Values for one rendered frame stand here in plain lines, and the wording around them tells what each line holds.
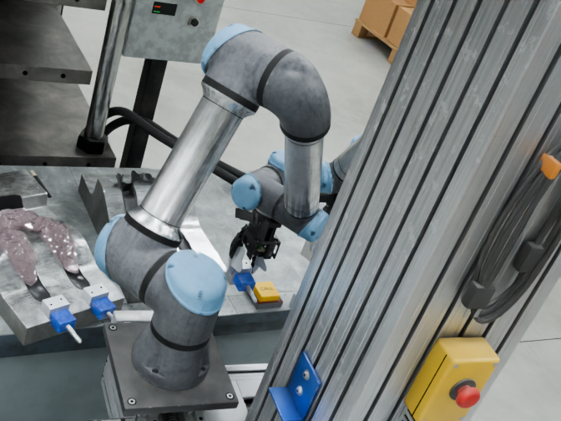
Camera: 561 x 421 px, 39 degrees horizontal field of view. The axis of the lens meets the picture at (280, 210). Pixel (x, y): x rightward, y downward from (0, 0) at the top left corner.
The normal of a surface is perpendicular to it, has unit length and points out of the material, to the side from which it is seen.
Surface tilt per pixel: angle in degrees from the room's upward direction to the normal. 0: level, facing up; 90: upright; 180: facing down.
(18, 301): 0
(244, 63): 72
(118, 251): 63
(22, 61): 0
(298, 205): 116
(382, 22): 90
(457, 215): 90
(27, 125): 0
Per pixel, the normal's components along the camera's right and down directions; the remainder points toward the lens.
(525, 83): 0.33, 0.58
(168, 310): -0.54, 0.29
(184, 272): 0.40, -0.73
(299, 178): -0.22, 0.81
